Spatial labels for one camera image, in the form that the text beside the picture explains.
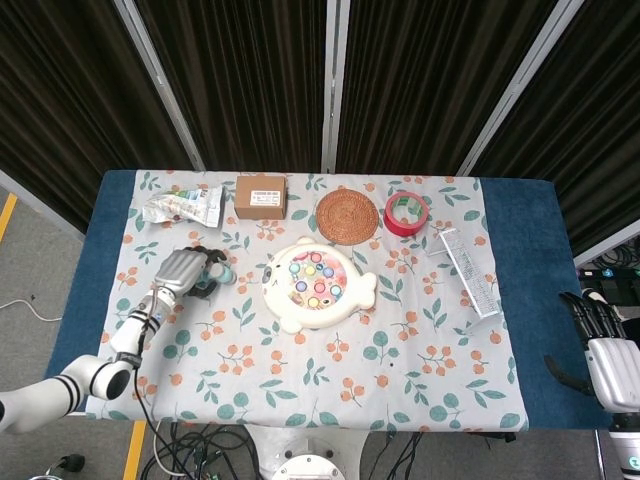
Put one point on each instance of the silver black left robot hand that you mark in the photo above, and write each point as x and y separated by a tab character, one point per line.
180	272

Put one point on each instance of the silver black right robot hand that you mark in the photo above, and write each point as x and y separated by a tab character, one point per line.
615	372

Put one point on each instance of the teal toy mallet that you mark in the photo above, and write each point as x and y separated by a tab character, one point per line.
225	274

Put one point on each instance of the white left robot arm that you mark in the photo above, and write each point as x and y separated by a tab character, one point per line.
127	332

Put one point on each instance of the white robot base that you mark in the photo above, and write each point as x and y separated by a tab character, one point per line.
310	450

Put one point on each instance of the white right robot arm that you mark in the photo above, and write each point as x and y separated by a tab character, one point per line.
625	445

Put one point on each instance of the white seal whack-a-mole toy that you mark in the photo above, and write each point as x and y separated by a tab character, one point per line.
280	305

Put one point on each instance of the crumpled silver snack bag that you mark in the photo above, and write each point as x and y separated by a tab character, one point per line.
175	207

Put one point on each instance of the black power strip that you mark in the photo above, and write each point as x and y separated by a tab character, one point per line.
607	274

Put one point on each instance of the brown cardboard box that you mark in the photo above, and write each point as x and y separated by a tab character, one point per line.
260	210

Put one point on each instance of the blue table cover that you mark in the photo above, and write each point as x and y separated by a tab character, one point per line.
530	250

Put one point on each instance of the floral fruit print tablecloth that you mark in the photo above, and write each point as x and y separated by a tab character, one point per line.
320	370

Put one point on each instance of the clear plastic ruler box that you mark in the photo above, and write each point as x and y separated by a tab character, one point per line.
472	275

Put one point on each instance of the round woven rattan coaster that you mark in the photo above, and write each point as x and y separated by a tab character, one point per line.
346	216

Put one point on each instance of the dark pleated partition panel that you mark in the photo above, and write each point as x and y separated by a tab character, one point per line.
600	125
425	85
60	100
240	85

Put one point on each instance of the black caster wheel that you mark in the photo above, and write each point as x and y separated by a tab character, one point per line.
70	462

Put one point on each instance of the red tape roll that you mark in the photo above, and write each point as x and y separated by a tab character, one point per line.
400	227

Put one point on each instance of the grey aluminium partition post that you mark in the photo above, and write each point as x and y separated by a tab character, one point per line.
160	85
520	85
336	85

